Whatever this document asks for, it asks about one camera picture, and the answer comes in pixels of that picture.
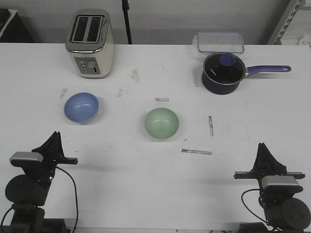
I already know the blue saucepan with handle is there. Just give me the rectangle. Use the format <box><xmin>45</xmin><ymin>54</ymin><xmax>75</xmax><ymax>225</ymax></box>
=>
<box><xmin>202</xmin><ymin>52</ymin><xmax>292</xmax><ymax>95</ymax></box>

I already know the blue plastic bowl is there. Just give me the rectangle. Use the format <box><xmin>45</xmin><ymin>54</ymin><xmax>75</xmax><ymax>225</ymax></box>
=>
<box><xmin>64</xmin><ymin>92</ymin><xmax>99</xmax><ymax>124</ymax></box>

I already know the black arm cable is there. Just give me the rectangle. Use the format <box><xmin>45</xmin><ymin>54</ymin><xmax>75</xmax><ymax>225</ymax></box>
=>
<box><xmin>241</xmin><ymin>188</ymin><xmax>275</xmax><ymax>231</ymax></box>
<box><xmin>55</xmin><ymin>166</ymin><xmax>79</xmax><ymax>231</ymax></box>

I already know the grey metal shelf upright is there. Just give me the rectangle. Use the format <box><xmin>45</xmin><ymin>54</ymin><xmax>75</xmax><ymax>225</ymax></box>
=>
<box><xmin>266</xmin><ymin>0</ymin><xmax>307</xmax><ymax>45</ymax></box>

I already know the clear plastic food container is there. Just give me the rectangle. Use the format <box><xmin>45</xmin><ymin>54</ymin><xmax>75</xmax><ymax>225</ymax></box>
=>
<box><xmin>192</xmin><ymin>31</ymin><xmax>244</xmax><ymax>53</ymax></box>

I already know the black tripod pole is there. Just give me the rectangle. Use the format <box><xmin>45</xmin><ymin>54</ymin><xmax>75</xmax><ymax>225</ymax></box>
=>
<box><xmin>121</xmin><ymin>0</ymin><xmax>132</xmax><ymax>45</ymax></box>

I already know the green plastic bowl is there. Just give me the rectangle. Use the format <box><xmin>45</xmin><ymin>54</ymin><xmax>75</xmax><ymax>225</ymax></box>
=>
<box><xmin>144</xmin><ymin>108</ymin><xmax>179</xmax><ymax>140</ymax></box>

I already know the glass saucepan lid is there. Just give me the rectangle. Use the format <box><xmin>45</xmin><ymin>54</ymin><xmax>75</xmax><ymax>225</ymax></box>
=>
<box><xmin>203</xmin><ymin>52</ymin><xmax>246</xmax><ymax>84</ymax></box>

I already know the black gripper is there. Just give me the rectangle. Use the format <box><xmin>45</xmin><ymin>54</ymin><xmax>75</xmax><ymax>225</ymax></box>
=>
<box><xmin>21</xmin><ymin>131</ymin><xmax>78</xmax><ymax>187</ymax></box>
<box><xmin>234</xmin><ymin>143</ymin><xmax>305</xmax><ymax>194</ymax></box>

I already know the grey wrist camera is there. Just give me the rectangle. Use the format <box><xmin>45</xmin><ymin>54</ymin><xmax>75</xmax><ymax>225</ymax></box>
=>
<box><xmin>261</xmin><ymin>176</ymin><xmax>299</xmax><ymax>189</ymax></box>
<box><xmin>9</xmin><ymin>151</ymin><xmax>43</xmax><ymax>168</ymax></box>

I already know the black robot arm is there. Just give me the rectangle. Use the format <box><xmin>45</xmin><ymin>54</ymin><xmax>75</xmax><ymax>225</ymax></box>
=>
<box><xmin>0</xmin><ymin>132</ymin><xmax>78</xmax><ymax>233</ymax></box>
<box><xmin>57</xmin><ymin>136</ymin><xmax>311</xmax><ymax>232</ymax></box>

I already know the cream two-slot toaster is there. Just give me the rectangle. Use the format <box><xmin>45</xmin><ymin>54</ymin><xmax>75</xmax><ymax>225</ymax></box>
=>
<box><xmin>65</xmin><ymin>9</ymin><xmax>115</xmax><ymax>79</ymax></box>

